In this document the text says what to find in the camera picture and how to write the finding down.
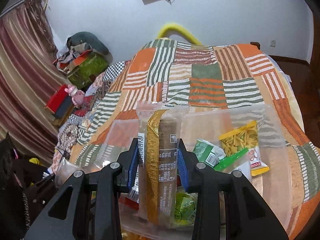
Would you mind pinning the gold stripe biscuit sleeve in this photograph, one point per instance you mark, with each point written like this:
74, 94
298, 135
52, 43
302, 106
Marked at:
158, 143

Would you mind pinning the green storage bag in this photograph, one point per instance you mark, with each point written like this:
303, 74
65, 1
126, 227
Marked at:
85, 73

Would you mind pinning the pink plush toy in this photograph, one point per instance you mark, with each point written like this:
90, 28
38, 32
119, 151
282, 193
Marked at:
76, 95

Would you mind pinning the white wall socket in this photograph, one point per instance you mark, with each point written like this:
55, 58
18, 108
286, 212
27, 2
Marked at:
273, 43

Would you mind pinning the red snack packet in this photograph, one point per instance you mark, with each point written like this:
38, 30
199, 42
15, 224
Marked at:
131, 199

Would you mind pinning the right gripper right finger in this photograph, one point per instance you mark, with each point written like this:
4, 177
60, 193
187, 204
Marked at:
227, 204

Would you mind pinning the green snack pack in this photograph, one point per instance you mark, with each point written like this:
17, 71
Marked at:
208, 153

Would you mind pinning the red gift box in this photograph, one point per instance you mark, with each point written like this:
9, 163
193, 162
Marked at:
59, 103

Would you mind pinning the yellow foam tube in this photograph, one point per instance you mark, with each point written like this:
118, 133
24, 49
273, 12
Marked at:
176, 28

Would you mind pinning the patchwork bed blanket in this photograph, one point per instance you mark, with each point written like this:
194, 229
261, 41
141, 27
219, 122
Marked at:
206, 78

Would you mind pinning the clear plastic storage bin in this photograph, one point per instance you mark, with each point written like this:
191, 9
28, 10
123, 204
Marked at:
273, 186

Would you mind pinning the green lid jelly cup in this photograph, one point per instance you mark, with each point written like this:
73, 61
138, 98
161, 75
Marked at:
185, 209

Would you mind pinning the dark grey clothes bundle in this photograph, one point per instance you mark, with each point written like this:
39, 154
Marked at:
90, 39

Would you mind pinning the yellow chips snack bag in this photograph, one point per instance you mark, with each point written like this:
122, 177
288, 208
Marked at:
246, 136

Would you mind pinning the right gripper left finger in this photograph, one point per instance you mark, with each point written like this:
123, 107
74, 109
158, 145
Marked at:
86, 206

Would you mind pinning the green candy wrapper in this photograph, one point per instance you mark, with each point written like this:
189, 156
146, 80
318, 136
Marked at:
238, 161

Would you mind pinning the striped red curtain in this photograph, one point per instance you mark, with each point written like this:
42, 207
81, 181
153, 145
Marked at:
28, 80

